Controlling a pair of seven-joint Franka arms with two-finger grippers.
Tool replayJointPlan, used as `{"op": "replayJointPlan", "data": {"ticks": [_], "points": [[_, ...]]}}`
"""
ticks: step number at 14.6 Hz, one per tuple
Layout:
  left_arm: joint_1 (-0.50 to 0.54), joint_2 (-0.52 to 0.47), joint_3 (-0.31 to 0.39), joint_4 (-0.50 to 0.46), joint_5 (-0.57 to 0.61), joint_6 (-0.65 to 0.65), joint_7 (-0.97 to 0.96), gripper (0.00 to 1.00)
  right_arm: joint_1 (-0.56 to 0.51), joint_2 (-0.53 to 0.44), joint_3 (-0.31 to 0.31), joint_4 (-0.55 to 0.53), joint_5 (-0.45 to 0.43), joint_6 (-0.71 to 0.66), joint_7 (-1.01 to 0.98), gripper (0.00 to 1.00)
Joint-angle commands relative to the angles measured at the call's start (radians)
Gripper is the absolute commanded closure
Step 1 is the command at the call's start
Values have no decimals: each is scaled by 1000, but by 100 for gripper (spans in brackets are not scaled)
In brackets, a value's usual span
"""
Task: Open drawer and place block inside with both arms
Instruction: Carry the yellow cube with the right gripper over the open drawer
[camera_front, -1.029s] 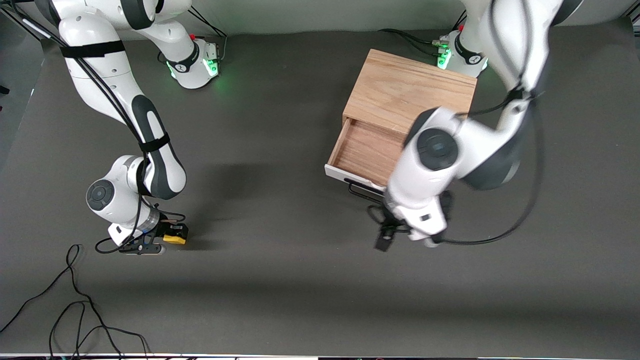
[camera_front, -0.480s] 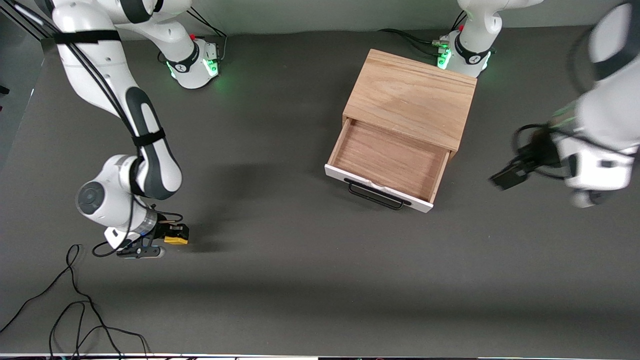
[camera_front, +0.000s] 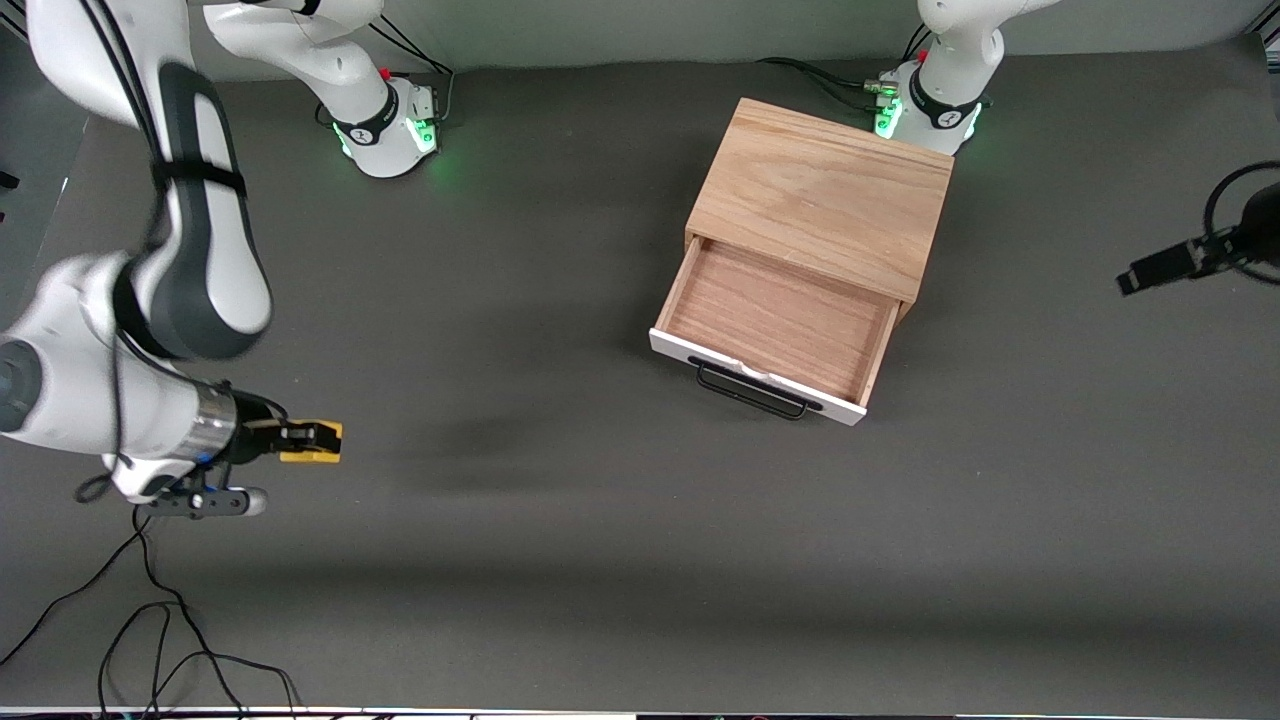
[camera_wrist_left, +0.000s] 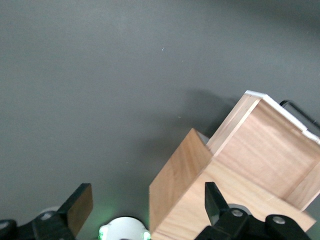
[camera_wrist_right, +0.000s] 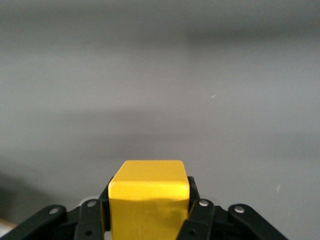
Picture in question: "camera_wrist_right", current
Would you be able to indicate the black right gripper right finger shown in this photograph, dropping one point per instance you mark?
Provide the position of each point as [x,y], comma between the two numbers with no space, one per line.
[207,220]

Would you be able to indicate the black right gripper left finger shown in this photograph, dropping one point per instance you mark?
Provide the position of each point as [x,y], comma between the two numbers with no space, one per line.
[82,220]

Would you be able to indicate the yellow wooden block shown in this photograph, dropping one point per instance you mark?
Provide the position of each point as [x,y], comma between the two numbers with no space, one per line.
[150,190]

